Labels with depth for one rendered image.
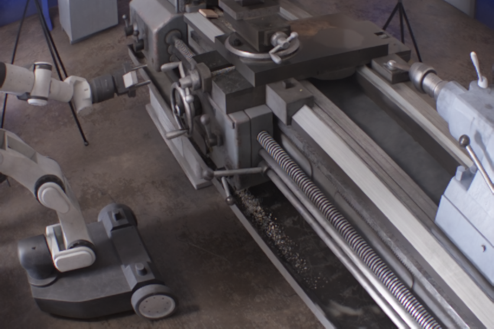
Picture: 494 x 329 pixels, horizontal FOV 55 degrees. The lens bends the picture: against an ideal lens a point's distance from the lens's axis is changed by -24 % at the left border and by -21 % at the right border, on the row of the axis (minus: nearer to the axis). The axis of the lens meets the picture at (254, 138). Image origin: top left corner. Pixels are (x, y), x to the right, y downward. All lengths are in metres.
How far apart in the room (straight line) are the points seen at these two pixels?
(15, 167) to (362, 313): 1.29
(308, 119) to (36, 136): 2.13
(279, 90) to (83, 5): 2.85
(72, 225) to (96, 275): 0.27
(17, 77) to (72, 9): 2.87
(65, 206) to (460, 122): 1.36
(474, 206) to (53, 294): 1.66
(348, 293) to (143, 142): 1.74
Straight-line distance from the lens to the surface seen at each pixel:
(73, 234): 2.15
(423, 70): 1.55
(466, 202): 1.37
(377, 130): 1.98
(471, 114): 1.36
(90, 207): 2.85
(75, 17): 4.49
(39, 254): 2.20
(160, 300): 2.20
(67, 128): 3.49
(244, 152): 1.94
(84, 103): 1.85
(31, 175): 1.95
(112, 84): 1.87
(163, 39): 2.63
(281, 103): 1.83
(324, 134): 1.73
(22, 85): 1.64
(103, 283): 2.23
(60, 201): 1.98
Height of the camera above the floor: 1.84
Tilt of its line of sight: 36 degrees down
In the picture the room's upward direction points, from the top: 2 degrees counter-clockwise
